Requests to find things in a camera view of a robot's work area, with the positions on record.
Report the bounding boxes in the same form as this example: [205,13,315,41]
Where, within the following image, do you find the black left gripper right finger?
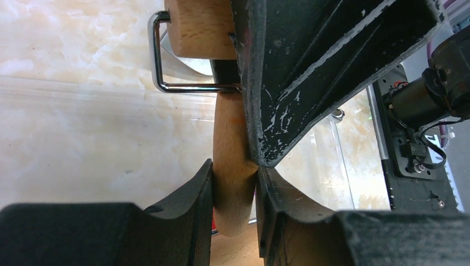
[256,167,469,265]

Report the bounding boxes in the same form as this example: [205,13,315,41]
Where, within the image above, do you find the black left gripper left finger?
[1,160,213,265]

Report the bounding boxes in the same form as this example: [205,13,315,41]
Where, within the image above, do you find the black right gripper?
[231,0,446,168]

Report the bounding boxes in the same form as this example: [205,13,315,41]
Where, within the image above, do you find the red dough piece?
[212,217,216,233]

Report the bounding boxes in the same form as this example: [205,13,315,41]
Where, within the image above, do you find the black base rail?
[367,64,464,213]

